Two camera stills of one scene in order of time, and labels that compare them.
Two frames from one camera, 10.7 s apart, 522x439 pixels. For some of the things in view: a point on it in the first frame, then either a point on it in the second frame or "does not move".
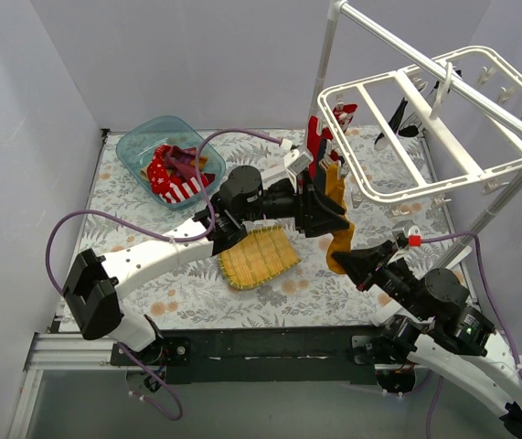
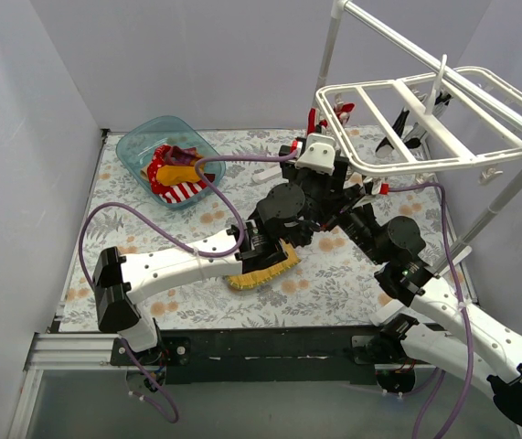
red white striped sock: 182,189 does not move
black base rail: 255,355 does not move
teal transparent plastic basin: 160,151 does not move
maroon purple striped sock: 180,161 does not move
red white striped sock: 344,117 does not move
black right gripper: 376,267 -> 349,201
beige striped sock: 143,173 does not move
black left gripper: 303,209 -> 323,181
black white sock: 416,127 -> 416,145
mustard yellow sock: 343,241 -> 168,175
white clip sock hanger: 446,132 -> 453,115
